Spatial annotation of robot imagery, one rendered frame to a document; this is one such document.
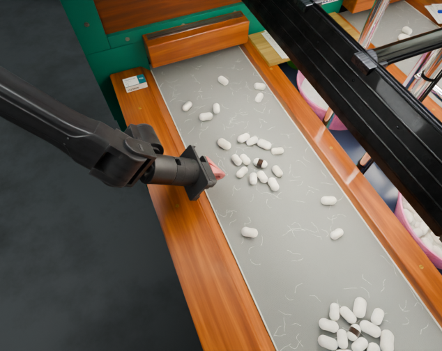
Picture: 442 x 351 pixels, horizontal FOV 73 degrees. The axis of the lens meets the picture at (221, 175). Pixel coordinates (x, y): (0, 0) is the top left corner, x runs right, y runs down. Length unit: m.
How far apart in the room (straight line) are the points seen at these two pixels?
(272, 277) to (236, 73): 0.60
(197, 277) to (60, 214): 1.17
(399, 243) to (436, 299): 0.11
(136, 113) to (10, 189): 1.17
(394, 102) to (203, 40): 0.62
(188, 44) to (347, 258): 0.68
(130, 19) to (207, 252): 0.63
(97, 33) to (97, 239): 0.96
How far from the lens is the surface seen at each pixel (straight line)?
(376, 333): 0.66
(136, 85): 0.89
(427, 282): 0.73
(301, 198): 0.72
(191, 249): 0.63
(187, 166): 0.58
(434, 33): 0.51
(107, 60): 0.95
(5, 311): 1.64
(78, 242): 1.58
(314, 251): 0.68
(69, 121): 0.49
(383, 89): 0.43
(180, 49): 0.91
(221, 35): 0.93
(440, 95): 0.91
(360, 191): 0.74
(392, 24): 1.30
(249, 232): 0.64
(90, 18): 0.88
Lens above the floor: 1.36
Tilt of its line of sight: 59 degrees down
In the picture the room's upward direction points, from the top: straight up
